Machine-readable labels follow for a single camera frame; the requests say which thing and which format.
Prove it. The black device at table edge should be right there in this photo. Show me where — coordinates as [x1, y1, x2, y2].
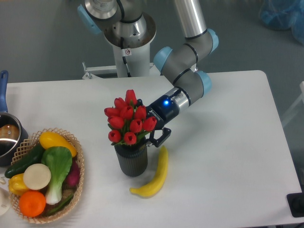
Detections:
[286, 192, 304, 218]

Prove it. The dark grey ribbed vase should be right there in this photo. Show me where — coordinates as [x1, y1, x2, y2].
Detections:
[114, 141, 148, 177]

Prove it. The orange mandarin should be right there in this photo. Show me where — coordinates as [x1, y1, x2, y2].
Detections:
[19, 190, 46, 217]

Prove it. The yellow bell pepper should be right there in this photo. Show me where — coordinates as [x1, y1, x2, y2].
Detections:
[9, 173, 30, 196]

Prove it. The white round radish slice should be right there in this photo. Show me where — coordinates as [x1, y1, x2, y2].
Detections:
[23, 163, 51, 190]

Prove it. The yellow banana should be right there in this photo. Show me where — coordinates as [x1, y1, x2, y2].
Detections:
[129, 146, 169, 198]

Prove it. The yellow squash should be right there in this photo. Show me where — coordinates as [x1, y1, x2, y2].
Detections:
[39, 131, 77, 157]

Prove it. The blue plastic bag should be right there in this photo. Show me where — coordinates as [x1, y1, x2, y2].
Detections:
[259, 0, 304, 44]

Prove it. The white round object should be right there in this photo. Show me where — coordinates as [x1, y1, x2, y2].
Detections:
[0, 177, 10, 216]

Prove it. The red tulip bouquet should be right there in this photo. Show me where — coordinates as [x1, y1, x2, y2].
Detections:
[104, 89, 156, 146]

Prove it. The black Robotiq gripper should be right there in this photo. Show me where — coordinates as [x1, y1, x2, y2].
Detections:
[135, 95, 178, 148]

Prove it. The green bok choy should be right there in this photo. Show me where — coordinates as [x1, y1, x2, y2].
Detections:
[41, 146, 72, 205]

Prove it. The dark green cucumber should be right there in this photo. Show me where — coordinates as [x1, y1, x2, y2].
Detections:
[4, 143, 45, 179]

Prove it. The white metal base frame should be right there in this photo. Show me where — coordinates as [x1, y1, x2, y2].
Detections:
[82, 61, 162, 79]

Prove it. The blue handled saucepan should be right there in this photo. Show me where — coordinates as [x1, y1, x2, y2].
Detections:
[0, 70, 28, 167]

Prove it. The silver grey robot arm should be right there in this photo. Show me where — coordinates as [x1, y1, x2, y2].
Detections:
[146, 0, 219, 147]

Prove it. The green chili pepper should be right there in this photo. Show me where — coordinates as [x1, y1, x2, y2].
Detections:
[44, 194, 74, 217]

